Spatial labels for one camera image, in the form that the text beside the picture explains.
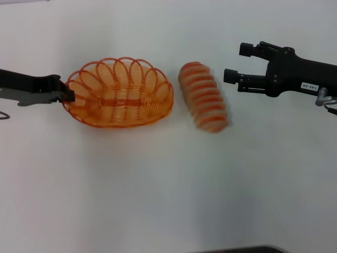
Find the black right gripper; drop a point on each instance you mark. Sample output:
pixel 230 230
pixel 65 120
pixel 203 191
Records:
pixel 295 73

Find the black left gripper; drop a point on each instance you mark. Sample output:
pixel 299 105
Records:
pixel 31 87

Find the orange striped bread loaf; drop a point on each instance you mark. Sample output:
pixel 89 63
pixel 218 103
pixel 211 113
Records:
pixel 204 97

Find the orange woven plastic basket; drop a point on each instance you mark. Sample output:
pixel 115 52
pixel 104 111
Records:
pixel 118 102

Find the black robot chest part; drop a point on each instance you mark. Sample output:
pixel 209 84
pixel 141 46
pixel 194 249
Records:
pixel 245 250

